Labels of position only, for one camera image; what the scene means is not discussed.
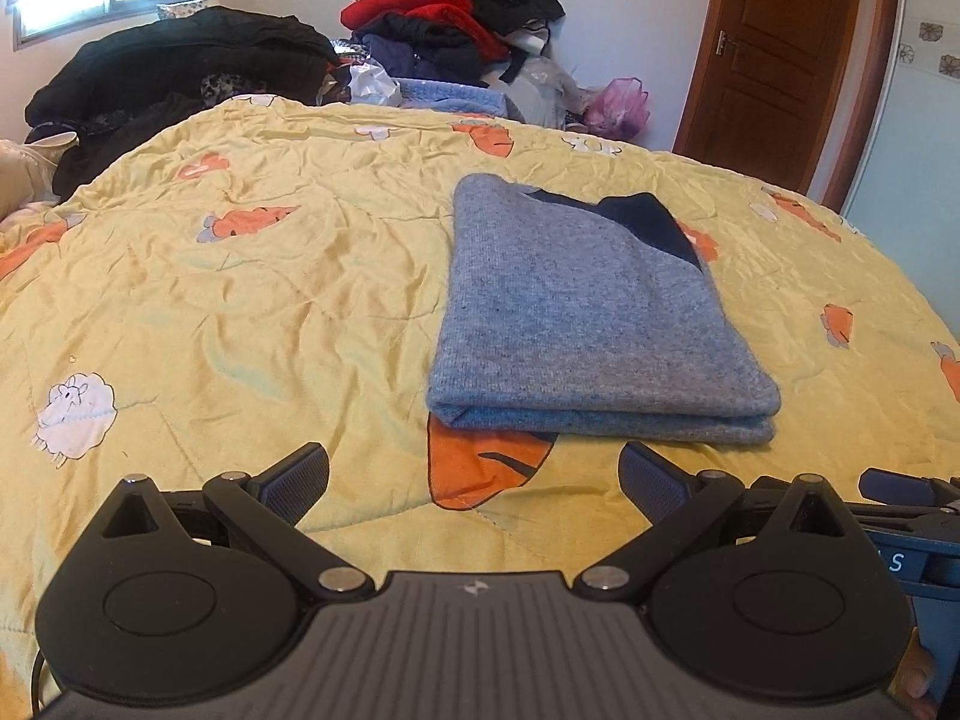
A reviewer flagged dark clothes pile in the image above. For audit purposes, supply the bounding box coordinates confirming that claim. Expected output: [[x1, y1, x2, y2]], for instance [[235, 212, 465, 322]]
[[340, 0, 565, 85]]

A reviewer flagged black jacket pile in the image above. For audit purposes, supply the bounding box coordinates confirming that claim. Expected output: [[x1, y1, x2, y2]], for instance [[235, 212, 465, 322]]
[[25, 7, 338, 200]]

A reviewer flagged light blue knit sweater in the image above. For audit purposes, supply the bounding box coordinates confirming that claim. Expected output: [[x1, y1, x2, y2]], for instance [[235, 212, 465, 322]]
[[397, 78, 509, 117]]

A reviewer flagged red garment on pile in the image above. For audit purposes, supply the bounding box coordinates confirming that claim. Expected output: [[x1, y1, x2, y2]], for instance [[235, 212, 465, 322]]
[[340, 0, 509, 64]]

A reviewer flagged pink plastic bag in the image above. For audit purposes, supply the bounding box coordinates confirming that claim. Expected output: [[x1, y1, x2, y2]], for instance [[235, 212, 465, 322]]
[[584, 76, 649, 142]]

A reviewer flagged right hand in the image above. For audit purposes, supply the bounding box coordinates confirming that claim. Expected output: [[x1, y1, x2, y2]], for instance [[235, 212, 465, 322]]
[[890, 631, 939, 720]]

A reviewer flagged white plastic bag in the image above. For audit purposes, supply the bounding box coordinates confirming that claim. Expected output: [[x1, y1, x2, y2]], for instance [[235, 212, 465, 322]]
[[348, 62, 404, 107]]

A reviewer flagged yellow cartoon print quilt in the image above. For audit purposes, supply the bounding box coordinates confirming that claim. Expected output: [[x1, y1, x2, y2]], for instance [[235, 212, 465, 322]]
[[2, 98, 958, 718]]

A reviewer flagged brown wooden door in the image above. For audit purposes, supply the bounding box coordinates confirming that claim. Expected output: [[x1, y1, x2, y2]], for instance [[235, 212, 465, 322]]
[[674, 0, 900, 208]]

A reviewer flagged grey navy knit sweater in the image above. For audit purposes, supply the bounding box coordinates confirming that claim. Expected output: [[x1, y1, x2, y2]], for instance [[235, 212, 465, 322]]
[[427, 174, 781, 445]]

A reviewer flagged frosted glass wardrobe door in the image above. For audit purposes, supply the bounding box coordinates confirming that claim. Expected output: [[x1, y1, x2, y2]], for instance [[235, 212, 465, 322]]
[[844, 0, 958, 330]]

